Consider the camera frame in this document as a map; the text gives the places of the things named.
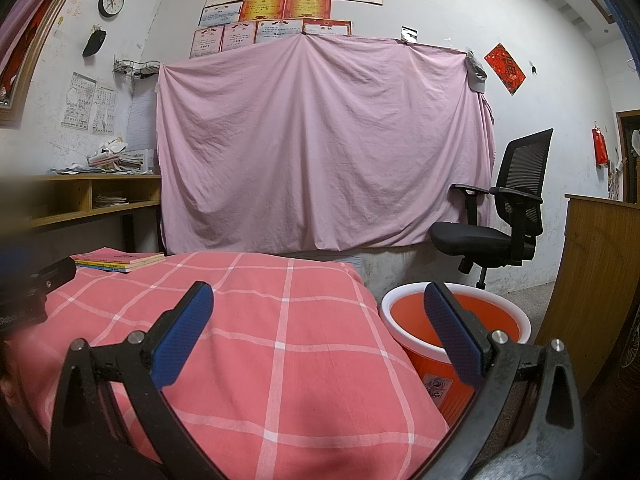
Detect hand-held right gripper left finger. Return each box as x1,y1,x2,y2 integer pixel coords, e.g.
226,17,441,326
50,281,216,480

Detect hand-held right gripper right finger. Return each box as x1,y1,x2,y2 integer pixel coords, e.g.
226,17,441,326
423,281,585,480

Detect orange bucket with white rim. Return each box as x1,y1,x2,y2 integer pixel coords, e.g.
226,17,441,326
380,281,532,431

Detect yellow book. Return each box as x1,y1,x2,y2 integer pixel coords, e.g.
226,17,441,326
75,256,165,269
82,259,163,274

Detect pink book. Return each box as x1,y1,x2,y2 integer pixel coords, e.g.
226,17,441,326
70,247,166,265

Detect wooden shelf desk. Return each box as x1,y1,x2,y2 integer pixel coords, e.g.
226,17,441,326
0,172,163,253

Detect black mesh office chair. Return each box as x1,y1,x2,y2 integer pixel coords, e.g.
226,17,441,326
430,128,554,289

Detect pile of papers and books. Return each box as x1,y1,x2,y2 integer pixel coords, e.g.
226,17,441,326
50,135,126,176

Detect wooden cabinet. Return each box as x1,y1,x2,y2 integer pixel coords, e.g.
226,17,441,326
535,192,640,401

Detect white cardboard box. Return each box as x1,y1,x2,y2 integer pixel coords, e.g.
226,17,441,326
120,148,157,172

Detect pink hanging sheet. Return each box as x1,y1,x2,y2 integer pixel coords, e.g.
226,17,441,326
156,34,497,256

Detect red hanging ornament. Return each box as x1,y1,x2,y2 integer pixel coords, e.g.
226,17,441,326
591,121,608,166

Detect black hanging cap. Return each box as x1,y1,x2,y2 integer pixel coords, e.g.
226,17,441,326
82,25,107,58

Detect grey hanging cap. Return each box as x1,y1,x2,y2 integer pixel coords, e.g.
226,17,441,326
465,49,488,94

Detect large paper wall chart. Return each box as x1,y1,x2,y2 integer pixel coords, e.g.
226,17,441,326
61,72,97,129

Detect small paper wall chart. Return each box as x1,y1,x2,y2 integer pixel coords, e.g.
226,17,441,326
91,85,117,135

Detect wire wall rack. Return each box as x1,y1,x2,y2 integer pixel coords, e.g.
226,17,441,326
112,59,162,81

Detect wooden window frame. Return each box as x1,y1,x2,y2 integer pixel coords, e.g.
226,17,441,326
0,0,96,128

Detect red diamond wall decoration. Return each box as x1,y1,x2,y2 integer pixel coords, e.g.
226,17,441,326
484,42,527,96

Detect group of wall certificates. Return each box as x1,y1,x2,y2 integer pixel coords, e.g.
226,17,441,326
189,0,384,59

